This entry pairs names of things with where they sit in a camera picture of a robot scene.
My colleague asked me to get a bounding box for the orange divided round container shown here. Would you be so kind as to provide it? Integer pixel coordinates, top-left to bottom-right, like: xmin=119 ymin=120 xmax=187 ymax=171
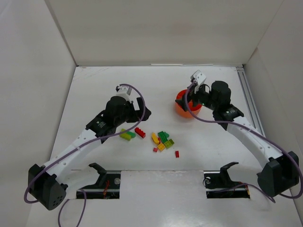
xmin=175 ymin=89 xmax=202 ymax=118

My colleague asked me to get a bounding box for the long red lego brick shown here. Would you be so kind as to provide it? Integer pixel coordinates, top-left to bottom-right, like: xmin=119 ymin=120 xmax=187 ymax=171
xmin=134 ymin=127 xmax=146 ymax=139

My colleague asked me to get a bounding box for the yellow curved lego brick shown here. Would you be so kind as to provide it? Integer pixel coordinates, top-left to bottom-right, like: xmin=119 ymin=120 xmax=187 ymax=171
xmin=151 ymin=132 xmax=159 ymax=145

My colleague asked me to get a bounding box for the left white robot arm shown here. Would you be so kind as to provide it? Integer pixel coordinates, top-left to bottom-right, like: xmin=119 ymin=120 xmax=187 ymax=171
xmin=24 ymin=95 xmax=151 ymax=210

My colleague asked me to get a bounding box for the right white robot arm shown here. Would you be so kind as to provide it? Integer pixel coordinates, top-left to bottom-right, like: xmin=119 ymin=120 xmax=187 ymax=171
xmin=175 ymin=80 xmax=303 ymax=198

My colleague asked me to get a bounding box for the lime green lego stack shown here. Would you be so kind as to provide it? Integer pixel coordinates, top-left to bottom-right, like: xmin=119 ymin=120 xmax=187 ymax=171
xmin=119 ymin=129 xmax=132 ymax=141

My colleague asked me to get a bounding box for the green flat lego brick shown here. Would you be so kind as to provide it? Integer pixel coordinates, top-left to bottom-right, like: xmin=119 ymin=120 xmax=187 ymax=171
xmin=158 ymin=131 xmax=168 ymax=143

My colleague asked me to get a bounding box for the yellow square lego brick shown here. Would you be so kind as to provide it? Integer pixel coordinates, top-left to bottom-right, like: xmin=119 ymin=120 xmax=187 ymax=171
xmin=157 ymin=143 xmax=166 ymax=151

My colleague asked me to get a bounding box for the lime square lego brick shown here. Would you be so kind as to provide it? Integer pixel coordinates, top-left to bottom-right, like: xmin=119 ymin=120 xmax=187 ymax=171
xmin=164 ymin=139 xmax=175 ymax=149

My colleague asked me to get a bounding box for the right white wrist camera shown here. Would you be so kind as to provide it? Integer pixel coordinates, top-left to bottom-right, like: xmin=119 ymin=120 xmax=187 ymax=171
xmin=190 ymin=70 xmax=206 ymax=94

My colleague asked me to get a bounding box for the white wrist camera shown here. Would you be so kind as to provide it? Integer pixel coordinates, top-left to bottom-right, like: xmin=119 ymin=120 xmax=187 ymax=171
xmin=190 ymin=70 xmax=206 ymax=94
xmin=116 ymin=86 xmax=132 ymax=103

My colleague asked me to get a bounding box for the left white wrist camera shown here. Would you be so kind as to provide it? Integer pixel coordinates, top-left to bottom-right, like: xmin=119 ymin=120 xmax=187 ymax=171
xmin=116 ymin=86 xmax=132 ymax=103

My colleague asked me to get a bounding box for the aluminium rail right side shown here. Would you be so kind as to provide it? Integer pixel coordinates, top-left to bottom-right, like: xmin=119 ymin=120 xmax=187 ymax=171
xmin=236 ymin=67 xmax=265 ymax=136

